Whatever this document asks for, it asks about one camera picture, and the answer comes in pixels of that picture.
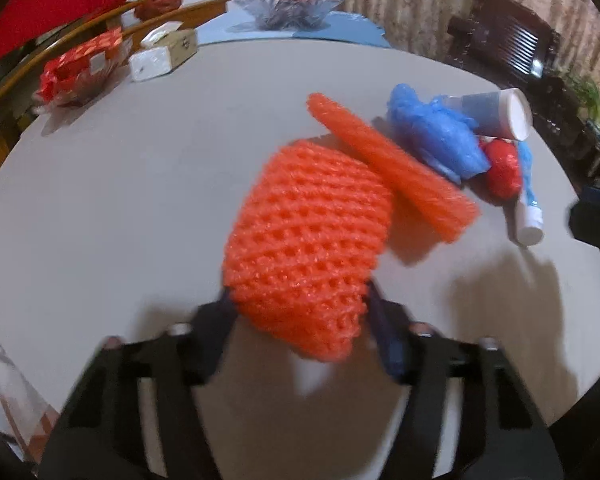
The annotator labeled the red foil ball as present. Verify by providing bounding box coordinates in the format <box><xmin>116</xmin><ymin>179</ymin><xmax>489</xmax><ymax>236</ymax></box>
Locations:
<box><xmin>480</xmin><ymin>139</ymin><xmax>522</xmax><ymax>200</ymax></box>

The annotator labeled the wooden television cabinet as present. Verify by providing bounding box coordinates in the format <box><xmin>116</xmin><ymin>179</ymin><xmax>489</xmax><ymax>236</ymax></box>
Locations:
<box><xmin>0</xmin><ymin>0</ymin><xmax>233</xmax><ymax>171</ymax></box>

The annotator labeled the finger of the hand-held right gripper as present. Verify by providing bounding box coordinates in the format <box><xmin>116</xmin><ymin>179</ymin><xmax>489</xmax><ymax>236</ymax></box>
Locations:
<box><xmin>567</xmin><ymin>185</ymin><xmax>600</xmax><ymax>261</ymax></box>

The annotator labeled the blue paper cup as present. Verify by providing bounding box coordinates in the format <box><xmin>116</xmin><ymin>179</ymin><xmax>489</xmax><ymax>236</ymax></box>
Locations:
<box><xmin>447</xmin><ymin>88</ymin><xmax>533</xmax><ymax>141</ymax></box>

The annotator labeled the red cloth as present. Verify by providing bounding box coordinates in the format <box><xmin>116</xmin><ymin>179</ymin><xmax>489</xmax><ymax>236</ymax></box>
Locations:
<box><xmin>0</xmin><ymin>0</ymin><xmax>145</xmax><ymax>73</ymax></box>

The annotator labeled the dark wooden slatted armchair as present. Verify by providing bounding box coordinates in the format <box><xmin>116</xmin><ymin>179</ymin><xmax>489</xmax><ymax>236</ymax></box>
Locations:
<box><xmin>445</xmin><ymin>0</ymin><xmax>563</xmax><ymax>91</ymax></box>

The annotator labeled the blue tablecloth table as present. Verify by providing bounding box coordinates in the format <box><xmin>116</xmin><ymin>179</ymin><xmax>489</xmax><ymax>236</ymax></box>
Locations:
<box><xmin>195</xmin><ymin>9</ymin><xmax>387</xmax><ymax>51</ymax></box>

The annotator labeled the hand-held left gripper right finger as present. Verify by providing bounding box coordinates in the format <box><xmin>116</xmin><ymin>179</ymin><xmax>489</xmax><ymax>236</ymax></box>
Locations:
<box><xmin>365</xmin><ymin>280</ymin><xmax>566</xmax><ymax>480</ymax></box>

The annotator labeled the blue plastic bag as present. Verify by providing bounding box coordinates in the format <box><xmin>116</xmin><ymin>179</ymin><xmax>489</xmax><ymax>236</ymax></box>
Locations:
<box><xmin>386</xmin><ymin>82</ymin><xmax>492</xmax><ymax>184</ymax></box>

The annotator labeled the wide orange foam net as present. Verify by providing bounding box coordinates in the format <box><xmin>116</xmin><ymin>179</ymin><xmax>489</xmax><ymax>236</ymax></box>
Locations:
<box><xmin>222</xmin><ymin>139</ymin><xmax>395</xmax><ymax>363</ymax></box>

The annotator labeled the blue and white drink bottle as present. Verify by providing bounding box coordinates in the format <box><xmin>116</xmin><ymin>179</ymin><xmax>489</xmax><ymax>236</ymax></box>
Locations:
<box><xmin>514</xmin><ymin>141</ymin><xmax>546</xmax><ymax>247</ymax></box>

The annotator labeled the beige patterned curtain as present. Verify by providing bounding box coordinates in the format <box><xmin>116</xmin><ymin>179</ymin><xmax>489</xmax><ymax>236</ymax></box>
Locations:
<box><xmin>300</xmin><ymin>0</ymin><xmax>600</xmax><ymax>86</ymax></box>

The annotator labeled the red plastic bag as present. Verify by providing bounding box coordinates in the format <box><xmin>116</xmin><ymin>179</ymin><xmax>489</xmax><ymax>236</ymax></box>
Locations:
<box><xmin>134</xmin><ymin>0</ymin><xmax>187</xmax><ymax>22</ymax></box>

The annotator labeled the green potted plant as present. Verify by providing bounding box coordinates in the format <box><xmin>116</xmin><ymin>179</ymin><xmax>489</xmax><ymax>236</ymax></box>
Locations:
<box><xmin>562</xmin><ymin>67</ymin><xmax>600</xmax><ymax>156</ymax></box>

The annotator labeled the glass fruit bowl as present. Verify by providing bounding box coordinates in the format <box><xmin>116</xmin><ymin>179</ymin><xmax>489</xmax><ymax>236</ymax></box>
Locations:
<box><xmin>232</xmin><ymin>0</ymin><xmax>346</xmax><ymax>33</ymax></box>

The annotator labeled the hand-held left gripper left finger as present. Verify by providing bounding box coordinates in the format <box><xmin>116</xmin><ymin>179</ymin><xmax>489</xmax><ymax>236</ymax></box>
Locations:
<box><xmin>37</xmin><ymin>290</ymin><xmax>238</xmax><ymax>480</ymax></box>

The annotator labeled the dark wooden side table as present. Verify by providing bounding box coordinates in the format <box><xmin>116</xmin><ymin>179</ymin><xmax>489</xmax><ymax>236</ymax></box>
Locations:
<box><xmin>545</xmin><ymin>75</ymin><xmax>600</xmax><ymax>186</ymax></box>

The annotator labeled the white and gold tissue box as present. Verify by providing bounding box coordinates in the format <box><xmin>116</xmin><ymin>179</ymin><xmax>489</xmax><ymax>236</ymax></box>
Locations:
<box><xmin>129</xmin><ymin>22</ymin><xmax>198</xmax><ymax>83</ymax></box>

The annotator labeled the narrow orange foam net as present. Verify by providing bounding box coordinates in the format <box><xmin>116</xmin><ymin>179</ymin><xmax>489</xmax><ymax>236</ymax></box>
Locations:
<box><xmin>307</xmin><ymin>92</ymin><xmax>481</xmax><ymax>245</ymax></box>

